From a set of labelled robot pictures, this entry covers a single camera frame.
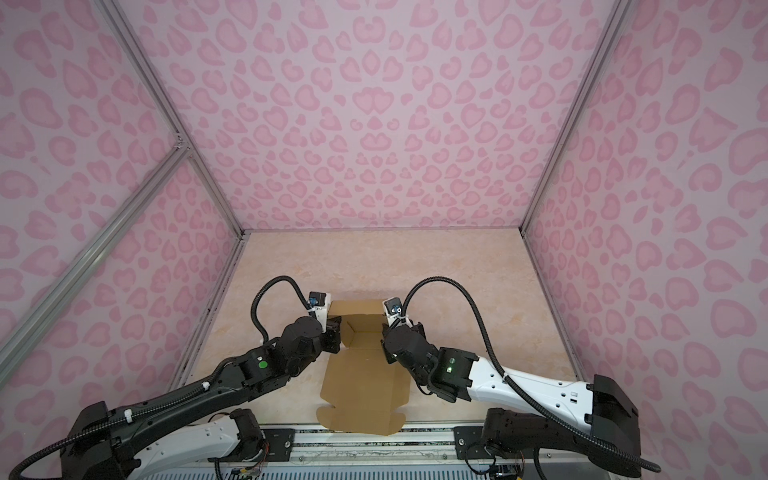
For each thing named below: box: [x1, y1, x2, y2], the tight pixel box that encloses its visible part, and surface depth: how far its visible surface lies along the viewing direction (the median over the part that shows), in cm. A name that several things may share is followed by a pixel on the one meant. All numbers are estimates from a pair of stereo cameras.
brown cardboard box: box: [317, 300, 411, 436], surface depth 75 cm
